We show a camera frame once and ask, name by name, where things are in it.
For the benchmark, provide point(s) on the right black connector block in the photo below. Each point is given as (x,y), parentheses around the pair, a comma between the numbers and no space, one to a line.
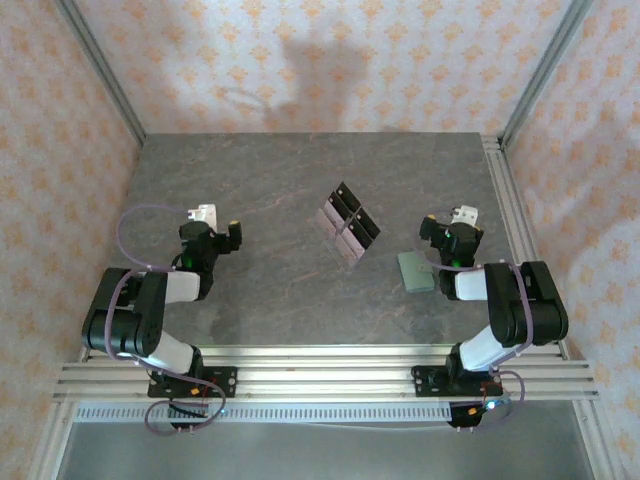
(462,417)

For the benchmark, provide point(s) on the black connector block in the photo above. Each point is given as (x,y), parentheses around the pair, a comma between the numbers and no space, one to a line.
(462,417)
(187,412)

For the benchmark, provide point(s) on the right aluminium corner post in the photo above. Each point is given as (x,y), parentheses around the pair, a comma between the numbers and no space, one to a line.
(546,70)

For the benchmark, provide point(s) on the silver credit card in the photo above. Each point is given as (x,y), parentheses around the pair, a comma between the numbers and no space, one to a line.
(352,247)
(330,217)

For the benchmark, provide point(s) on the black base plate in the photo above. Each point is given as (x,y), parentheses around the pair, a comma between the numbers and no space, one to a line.
(425,382)
(227,382)

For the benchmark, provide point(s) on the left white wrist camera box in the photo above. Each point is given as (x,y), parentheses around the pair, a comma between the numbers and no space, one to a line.
(204,214)

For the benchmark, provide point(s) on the left black connector block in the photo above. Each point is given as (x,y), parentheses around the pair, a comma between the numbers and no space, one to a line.
(187,412)

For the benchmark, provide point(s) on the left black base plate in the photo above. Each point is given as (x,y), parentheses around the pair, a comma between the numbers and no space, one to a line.
(227,382)

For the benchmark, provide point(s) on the left aluminium corner post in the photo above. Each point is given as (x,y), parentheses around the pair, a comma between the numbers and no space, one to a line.
(102,70)

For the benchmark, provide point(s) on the aluminium side rail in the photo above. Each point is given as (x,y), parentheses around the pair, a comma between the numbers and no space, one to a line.
(505,190)

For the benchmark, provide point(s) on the right aluminium frame leg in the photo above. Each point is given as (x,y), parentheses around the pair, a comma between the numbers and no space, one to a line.
(595,440)

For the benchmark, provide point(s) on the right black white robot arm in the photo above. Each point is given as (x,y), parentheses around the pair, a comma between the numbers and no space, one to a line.
(470,285)

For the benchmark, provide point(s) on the aluminium corner post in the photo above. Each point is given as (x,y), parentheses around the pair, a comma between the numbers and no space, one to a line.
(102,70)
(546,70)

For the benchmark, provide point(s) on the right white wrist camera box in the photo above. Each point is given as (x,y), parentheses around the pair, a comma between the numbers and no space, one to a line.
(464,215)

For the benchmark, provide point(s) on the aluminium front rail frame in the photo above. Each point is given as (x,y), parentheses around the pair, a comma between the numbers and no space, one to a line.
(325,375)

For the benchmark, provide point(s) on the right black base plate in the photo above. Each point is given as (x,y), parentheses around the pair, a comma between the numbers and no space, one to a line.
(425,382)

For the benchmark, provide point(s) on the black credit card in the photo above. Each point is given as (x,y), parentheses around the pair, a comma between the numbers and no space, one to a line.
(340,206)
(367,222)
(360,231)
(348,196)

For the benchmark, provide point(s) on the aluminium frame leg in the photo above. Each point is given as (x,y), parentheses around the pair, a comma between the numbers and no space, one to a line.
(52,440)
(595,440)

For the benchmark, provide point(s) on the left aluminium frame leg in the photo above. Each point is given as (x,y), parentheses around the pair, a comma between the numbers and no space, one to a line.
(52,440)

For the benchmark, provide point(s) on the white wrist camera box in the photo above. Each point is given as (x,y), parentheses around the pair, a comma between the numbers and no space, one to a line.
(464,215)
(204,214)

